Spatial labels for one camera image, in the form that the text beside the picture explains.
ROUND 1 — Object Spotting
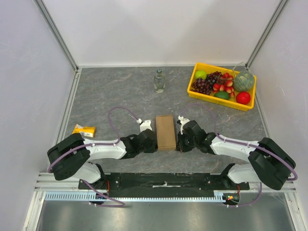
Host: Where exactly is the red apple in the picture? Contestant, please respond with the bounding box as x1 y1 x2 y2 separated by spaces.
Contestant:
236 91 251 105

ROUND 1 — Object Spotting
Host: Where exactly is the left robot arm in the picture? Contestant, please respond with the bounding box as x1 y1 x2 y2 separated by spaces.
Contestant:
47 128 157 189

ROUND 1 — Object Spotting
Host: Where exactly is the red cherry cluster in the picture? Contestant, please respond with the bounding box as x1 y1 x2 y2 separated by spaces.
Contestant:
213 72 235 99

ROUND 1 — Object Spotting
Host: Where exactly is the green apple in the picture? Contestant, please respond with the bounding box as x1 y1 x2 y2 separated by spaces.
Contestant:
194 70 207 79

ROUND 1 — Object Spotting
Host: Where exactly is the brown cardboard box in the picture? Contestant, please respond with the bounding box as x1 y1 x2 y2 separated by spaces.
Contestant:
156 115 176 151

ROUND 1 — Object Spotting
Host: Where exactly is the clear glass bottle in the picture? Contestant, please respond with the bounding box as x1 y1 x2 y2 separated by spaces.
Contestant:
154 69 166 93

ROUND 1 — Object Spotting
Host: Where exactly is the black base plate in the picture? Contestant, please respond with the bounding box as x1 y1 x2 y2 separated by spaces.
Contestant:
91 173 250 198

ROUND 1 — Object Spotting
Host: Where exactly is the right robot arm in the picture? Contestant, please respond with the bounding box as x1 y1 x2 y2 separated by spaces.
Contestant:
177 117 296 191

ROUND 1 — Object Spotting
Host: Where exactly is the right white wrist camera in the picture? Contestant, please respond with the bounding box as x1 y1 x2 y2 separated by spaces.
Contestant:
177 115 190 135

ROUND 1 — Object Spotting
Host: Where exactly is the aluminium frame rail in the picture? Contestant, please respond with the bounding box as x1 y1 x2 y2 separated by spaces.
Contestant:
35 172 296 193

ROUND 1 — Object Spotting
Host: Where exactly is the white cable duct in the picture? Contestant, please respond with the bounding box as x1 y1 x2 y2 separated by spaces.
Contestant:
45 190 226 203

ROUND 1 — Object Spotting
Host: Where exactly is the green netted melon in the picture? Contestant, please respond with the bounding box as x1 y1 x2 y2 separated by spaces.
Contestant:
233 71 255 92

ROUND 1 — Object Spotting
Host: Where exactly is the green avocado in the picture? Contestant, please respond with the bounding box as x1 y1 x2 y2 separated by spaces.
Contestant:
214 91 230 100

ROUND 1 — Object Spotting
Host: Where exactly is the yellow snack packet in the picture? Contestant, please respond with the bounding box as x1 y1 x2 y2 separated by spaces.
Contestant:
72 124 96 138

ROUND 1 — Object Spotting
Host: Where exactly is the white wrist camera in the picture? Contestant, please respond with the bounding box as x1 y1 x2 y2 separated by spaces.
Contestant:
136 118 153 132
177 115 190 135

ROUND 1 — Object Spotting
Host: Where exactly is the dark purple grape bunch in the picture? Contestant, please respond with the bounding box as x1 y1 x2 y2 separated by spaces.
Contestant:
191 72 215 95

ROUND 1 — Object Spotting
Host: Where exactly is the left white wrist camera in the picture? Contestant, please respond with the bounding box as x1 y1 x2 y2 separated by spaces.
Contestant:
136 118 153 132

